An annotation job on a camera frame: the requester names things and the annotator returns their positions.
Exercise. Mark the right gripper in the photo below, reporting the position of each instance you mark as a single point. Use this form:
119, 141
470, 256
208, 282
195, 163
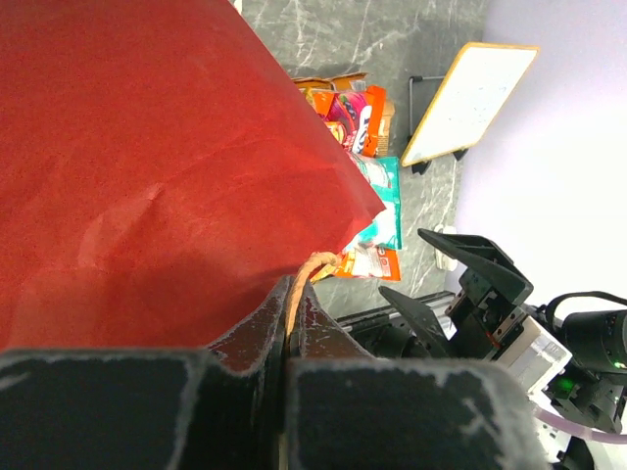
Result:
490, 322

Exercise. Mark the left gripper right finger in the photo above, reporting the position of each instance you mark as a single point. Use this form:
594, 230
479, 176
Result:
346, 409

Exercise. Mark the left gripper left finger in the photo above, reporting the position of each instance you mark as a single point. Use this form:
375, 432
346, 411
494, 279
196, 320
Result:
214, 407

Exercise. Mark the orange red chips bag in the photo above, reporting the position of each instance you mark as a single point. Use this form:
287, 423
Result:
353, 117

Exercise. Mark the tan gold snack bag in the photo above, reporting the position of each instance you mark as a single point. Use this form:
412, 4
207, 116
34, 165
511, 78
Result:
352, 81

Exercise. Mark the red paper bag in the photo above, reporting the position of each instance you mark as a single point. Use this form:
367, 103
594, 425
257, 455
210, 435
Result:
159, 172

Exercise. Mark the colourful red yellow snack bag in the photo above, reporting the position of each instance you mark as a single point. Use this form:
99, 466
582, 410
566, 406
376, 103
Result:
364, 262

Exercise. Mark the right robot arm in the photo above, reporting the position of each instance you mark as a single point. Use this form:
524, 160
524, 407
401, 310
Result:
587, 400

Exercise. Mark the small whiteboard with stand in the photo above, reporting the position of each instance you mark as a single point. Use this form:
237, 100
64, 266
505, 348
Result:
471, 94

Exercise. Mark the aluminium frame rail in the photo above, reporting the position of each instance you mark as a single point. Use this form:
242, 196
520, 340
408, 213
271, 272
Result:
438, 302

